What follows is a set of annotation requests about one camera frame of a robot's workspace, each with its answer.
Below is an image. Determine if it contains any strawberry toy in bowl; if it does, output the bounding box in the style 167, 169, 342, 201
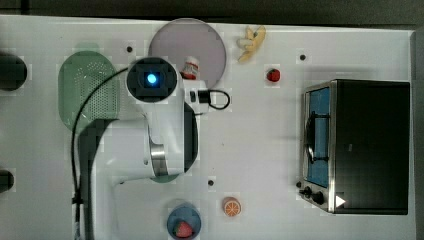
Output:
174, 221, 193, 238

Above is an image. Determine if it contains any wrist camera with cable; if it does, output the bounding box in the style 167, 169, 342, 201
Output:
183, 80, 231, 115

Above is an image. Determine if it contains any green perforated colander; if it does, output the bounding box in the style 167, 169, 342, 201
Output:
58, 42, 120, 132

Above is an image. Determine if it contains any blue bowl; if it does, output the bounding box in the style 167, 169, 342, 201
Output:
166, 203, 202, 240

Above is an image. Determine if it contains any lilac round plate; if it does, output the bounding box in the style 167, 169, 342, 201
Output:
148, 18, 227, 88

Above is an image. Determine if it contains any large black utensil pot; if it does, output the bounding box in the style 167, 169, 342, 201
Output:
0, 53, 28, 91

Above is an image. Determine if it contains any black cylinder holder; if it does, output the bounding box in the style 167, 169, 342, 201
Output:
0, 169, 15, 193

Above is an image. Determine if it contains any green metal cup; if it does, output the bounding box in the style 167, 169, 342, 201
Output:
152, 175, 178, 184

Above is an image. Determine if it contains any black toaster oven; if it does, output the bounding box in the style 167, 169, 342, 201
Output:
296, 79, 411, 215

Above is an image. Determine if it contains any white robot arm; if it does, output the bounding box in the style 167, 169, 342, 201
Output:
77, 57, 198, 240

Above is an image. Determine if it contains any black oven door handle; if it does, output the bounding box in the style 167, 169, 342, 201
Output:
305, 111, 330, 164

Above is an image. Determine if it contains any orange slice toy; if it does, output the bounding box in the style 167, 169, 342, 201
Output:
222, 197, 242, 217

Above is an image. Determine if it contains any small red strawberry toy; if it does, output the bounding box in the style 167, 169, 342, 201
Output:
266, 68, 281, 83

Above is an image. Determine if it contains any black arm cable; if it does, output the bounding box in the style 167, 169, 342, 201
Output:
70, 67, 129, 240

